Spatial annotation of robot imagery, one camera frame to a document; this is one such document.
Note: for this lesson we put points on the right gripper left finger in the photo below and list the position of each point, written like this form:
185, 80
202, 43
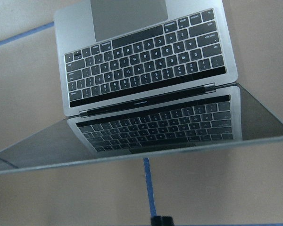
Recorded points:
156, 221

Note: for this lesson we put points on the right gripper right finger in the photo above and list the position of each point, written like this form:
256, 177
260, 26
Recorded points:
167, 221

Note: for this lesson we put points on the grey laptop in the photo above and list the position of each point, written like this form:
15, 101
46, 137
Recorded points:
144, 77

